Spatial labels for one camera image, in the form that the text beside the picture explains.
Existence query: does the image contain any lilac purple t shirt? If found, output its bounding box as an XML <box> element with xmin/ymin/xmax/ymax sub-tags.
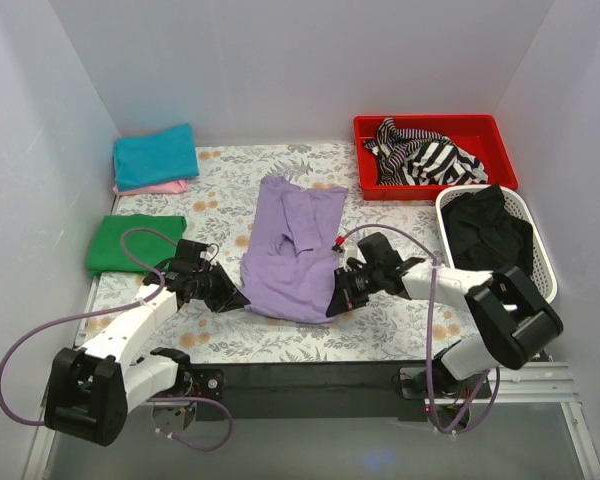
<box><xmin>240</xmin><ymin>176</ymin><xmax>348</xmax><ymax>324</ymax></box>

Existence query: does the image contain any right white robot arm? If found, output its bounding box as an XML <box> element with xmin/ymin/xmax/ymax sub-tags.
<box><xmin>326</xmin><ymin>232</ymin><xmax>564</xmax><ymax>398</ymax></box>

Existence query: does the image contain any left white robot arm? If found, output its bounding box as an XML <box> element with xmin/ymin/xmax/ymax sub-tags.
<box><xmin>43</xmin><ymin>240</ymin><xmax>249</xmax><ymax>446</ymax></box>

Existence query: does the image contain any floral patterned table cloth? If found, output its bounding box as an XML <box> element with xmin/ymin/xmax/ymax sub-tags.
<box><xmin>77</xmin><ymin>143</ymin><xmax>541</xmax><ymax>365</ymax></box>

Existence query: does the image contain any green folded t shirt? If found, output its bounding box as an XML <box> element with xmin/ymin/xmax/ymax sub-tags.
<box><xmin>86</xmin><ymin>214</ymin><xmax>187</xmax><ymax>276</ymax></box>

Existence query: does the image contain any pink folded t shirt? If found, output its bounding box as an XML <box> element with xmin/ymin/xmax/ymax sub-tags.
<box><xmin>113</xmin><ymin>180</ymin><xmax>189</xmax><ymax>196</ymax></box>

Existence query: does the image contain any black garment in basket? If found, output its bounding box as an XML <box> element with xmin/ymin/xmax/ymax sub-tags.
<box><xmin>442</xmin><ymin>185</ymin><xmax>534</xmax><ymax>276</ymax></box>

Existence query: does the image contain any black white striped shirt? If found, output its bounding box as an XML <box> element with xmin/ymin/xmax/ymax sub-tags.
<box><xmin>363</xmin><ymin>117</ymin><xmax>489</xmax><ymax>186</ymax></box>

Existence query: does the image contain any teal folded t shirt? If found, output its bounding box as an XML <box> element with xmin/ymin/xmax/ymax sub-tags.
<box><xmin>113</xmin><ymin>124</ymin><xmax>199</xmax><ymax>192</ymax></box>

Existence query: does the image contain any white perforated laundry basket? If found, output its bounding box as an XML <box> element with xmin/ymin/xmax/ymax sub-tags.
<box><xmin>435</xmin><ymin>185</ymin><xmax>558</xmax><ymax>304</ymax></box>

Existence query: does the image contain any red plastic bin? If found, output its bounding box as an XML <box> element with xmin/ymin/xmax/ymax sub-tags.
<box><xmin>353</xmin><ymin>115</ymin><xmax>518</xmax><ymax>200</ymax></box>

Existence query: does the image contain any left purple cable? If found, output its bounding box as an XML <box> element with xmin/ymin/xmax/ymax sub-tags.
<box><xmin>0</xmin><ymin>227</ymin><xmax>235</xmax><ymax>452</ymax></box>

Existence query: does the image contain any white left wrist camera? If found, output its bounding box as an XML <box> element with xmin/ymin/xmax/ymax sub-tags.
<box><xmin>200</xmin><ymin>243</ymin><xmax>219</xmax><ymax>264</ymax></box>

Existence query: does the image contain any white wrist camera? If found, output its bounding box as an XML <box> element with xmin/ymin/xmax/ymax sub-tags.
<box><xmin>332</xmin><ymin>236</ymin><xmax>358</xmax><ymax>270</ymax></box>
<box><xmin>200</xmin><ymin>243</ymin><xmax>219</xmax><ymax>264</ymax></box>

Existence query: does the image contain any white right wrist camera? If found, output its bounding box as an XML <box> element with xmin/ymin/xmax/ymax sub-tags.
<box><xmin>332</xmin><ymin>236</ymin><xmax>358</xmax><ymax>270</ymax></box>

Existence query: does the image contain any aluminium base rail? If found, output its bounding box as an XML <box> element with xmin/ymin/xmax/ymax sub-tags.
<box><xmin>26</xmin><ymin>362</ymin><xmax>600</xmax><ymax>479</ymax></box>

